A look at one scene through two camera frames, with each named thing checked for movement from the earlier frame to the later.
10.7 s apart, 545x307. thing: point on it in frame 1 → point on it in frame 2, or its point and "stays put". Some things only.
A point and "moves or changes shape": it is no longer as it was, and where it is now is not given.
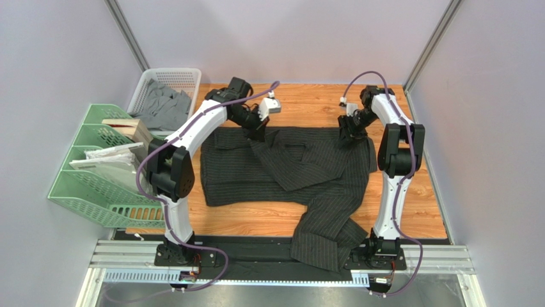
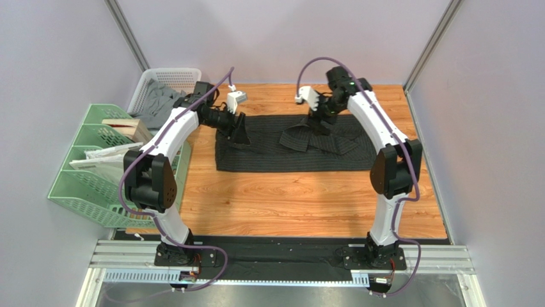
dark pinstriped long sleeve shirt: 311,167 moves or changes shape
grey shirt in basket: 163,109 stays put
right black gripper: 350,130 → 317,120
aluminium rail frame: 135,261 stays put
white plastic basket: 176,79 stays put
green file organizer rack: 111,197 stays put
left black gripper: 258,131 → 240,136
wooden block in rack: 132,128 stays put
